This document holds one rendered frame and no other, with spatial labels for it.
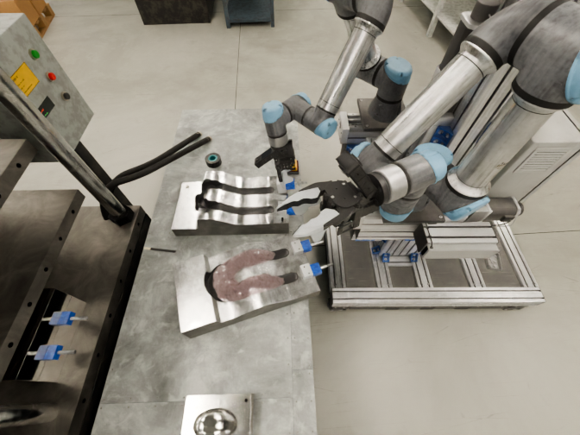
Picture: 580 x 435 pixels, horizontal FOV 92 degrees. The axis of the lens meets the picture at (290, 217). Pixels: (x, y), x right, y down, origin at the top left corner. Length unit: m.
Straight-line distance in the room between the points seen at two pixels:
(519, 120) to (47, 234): 1.40
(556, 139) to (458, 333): 1.30
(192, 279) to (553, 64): 1.09
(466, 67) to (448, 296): 1.46
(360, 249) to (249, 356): 1.10
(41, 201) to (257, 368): 1.00
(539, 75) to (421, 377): 1.68
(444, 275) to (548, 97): 1.46
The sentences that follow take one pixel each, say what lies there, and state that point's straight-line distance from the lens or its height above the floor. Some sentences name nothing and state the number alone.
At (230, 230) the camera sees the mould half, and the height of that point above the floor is 0.84.
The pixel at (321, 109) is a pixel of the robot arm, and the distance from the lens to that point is 1.01.
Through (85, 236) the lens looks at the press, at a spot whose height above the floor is 0.78.
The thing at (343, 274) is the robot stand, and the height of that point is 0.23.
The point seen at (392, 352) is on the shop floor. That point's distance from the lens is 2.00.
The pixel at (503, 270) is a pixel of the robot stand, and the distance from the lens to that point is 2.26.
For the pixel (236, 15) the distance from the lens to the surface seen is 4.87.
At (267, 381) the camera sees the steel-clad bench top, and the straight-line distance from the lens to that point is 1.09.
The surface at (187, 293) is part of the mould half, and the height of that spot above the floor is 0.91.
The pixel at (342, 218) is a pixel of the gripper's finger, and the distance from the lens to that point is 0.51.
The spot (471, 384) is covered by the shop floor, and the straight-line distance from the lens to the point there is 2.16.
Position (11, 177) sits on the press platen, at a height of 1.26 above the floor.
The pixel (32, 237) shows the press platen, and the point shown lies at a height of 1.04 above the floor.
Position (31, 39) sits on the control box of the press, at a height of 1.41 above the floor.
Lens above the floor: 1.89
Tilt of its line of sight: 57 degrees down
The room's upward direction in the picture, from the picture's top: straight up
